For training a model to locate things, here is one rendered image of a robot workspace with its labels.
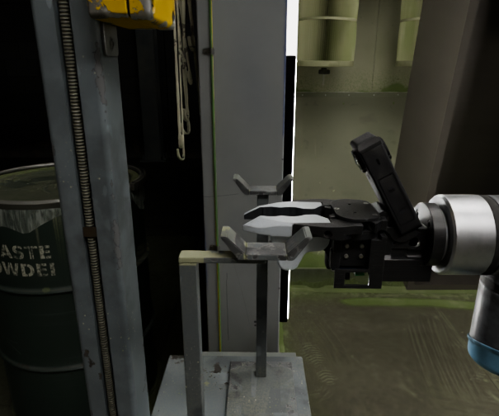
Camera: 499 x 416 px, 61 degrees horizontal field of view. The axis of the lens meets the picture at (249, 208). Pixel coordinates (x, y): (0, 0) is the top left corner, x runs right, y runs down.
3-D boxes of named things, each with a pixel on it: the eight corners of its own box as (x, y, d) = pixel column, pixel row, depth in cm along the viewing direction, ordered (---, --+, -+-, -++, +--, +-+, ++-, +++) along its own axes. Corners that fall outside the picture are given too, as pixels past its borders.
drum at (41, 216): (-25, 415, 162) (-82, 190, 134) (81, 331, 213) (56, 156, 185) (102, 463, 142) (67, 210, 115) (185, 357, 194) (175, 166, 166)
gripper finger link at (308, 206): (243, 253, 51) (322, 258, 50) (243, 206, 49) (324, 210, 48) (247, 243, 54) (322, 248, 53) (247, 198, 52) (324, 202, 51)
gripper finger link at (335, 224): (294, 243, 43) (378, 239, 44) (295, 229, 43) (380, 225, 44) (285, 226, 48) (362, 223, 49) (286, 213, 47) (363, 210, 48)
